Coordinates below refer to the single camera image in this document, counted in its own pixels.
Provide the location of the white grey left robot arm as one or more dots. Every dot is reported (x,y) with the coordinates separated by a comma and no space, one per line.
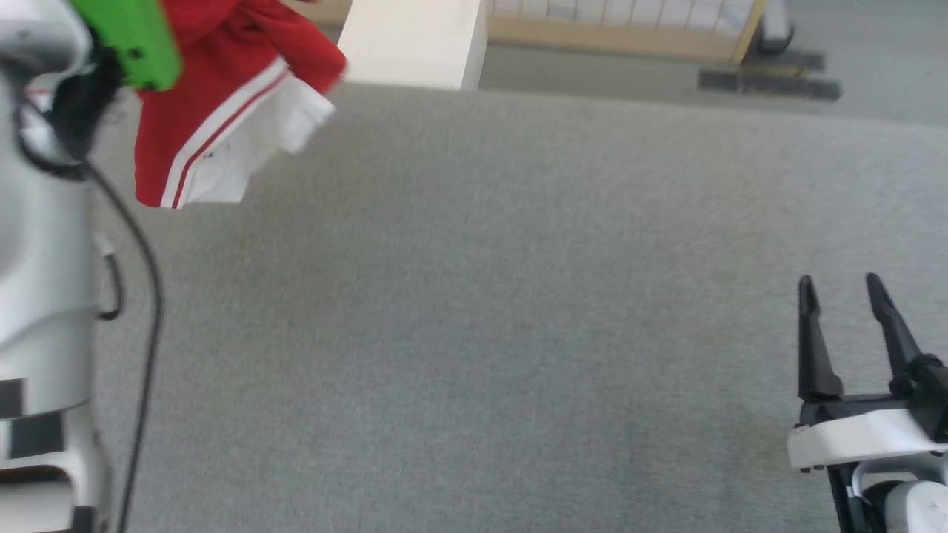
(37,259)

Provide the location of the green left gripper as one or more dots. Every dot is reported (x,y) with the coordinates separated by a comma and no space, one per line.
(137,44)

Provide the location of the lemon print wooden framed panel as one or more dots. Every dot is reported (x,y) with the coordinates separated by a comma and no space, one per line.
(607,38)

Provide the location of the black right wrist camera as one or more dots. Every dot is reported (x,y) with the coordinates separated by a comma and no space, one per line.
(933,385)

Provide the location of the dark panel foot base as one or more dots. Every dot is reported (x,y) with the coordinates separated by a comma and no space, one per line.
(770,83)

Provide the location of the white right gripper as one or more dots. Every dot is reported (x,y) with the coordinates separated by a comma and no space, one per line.
(859,437)

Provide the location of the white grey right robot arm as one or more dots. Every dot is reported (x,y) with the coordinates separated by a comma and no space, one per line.
(918,511)

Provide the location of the red white garment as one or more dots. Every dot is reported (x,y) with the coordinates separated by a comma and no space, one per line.
(215,81)

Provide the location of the white box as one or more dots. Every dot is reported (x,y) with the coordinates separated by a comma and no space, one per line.
(415,41)

